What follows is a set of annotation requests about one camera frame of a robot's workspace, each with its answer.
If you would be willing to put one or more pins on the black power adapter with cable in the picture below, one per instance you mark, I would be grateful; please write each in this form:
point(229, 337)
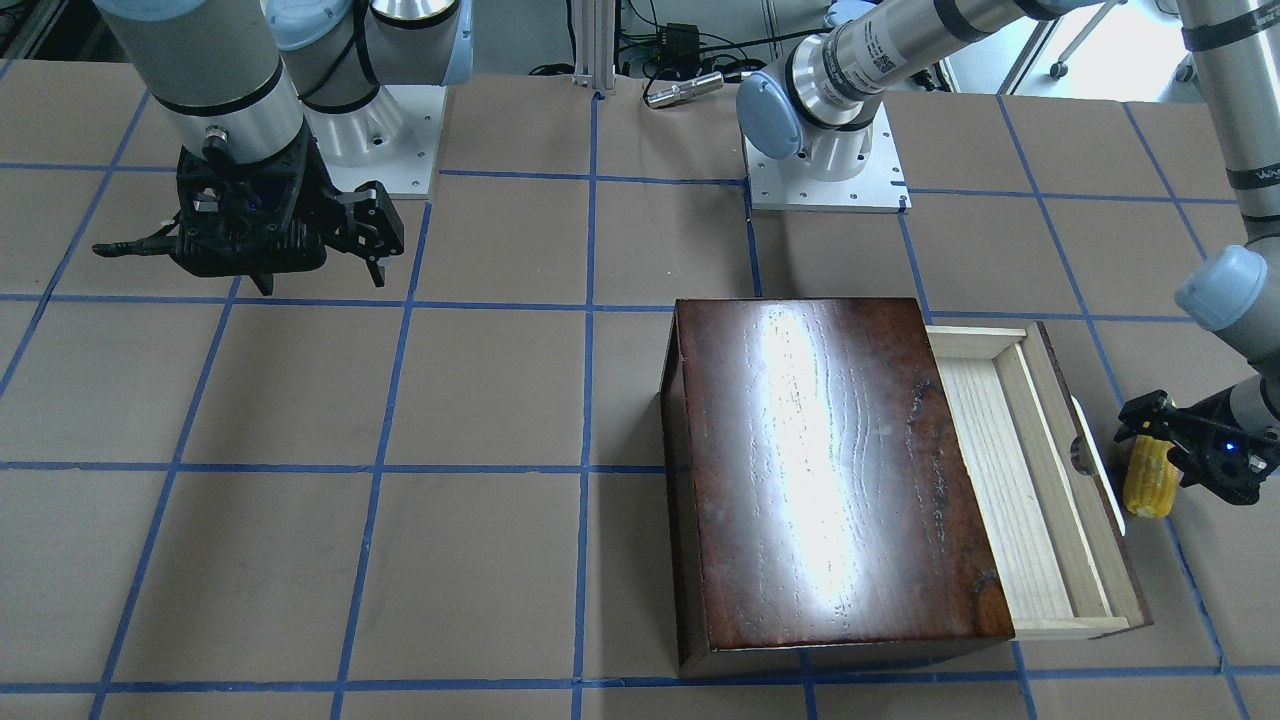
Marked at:
point(648, 47)

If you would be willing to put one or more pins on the aluminium frame post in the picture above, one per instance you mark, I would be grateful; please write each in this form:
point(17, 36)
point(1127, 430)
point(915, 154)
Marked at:
point(594, 40)

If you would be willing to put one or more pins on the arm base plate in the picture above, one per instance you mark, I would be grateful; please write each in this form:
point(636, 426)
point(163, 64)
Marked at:
point(853, 171)
point(394, 140)

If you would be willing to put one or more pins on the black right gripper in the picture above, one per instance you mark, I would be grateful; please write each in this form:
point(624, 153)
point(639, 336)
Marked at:
point(313, 187)

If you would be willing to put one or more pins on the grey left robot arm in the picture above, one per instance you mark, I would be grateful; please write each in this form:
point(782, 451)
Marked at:
point(811, 112)

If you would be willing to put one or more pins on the silver metal cylinder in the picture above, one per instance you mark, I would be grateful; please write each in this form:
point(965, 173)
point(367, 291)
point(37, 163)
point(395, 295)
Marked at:
point(684, 91)

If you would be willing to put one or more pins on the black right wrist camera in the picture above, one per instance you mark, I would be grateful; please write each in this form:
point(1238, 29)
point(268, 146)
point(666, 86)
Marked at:
point(232, 219)

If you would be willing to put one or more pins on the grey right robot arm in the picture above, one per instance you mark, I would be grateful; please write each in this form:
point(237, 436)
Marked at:
point(268, 97)

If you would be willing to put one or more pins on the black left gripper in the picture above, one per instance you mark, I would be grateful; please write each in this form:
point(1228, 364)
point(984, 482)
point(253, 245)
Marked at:
point(1166, 424)

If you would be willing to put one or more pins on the yellow corn cob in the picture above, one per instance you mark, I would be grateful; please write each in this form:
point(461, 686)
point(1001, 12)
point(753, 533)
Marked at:
point(1152, 480)

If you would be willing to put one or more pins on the dark wooden drawer cabinet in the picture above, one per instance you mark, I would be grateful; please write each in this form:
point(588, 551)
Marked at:
point(820, 510)

